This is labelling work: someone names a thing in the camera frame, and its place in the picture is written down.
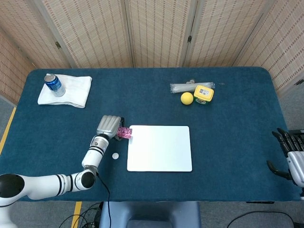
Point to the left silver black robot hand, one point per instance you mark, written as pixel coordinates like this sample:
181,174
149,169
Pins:
108,124

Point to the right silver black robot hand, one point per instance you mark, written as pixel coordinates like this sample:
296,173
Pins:
297,164

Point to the pink patterned card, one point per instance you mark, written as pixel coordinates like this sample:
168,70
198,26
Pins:
125,133

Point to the small white disc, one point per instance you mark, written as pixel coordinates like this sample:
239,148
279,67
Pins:
115,155

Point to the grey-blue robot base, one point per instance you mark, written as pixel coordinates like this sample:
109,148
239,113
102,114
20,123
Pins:
152,213

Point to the white rectangular board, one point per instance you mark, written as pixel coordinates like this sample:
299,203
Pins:
159,148

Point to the dark blue tablecloth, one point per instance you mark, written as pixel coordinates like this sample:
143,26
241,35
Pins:
142,99

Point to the white folded towel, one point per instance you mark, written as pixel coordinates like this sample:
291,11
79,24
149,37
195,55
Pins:
76,90

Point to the blue soda can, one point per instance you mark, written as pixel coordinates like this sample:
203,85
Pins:
54,84

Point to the metal screen hinge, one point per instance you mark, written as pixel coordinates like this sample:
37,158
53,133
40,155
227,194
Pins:
299,82
57,44
189,39

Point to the clear plastic straw packet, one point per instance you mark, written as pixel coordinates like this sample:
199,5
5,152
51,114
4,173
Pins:
181,87

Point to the yellow foam ball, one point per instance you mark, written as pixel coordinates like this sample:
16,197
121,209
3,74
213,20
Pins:
187,98

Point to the small clear plastic piece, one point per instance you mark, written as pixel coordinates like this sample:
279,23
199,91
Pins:
190,81

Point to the green tub with yellow lid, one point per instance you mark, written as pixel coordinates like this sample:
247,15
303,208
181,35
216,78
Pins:
203,93

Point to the woven bamboo folding screen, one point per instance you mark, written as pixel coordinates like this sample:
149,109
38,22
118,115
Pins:
154,31

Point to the black equipment frame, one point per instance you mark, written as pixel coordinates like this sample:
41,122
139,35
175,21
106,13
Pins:
295,131

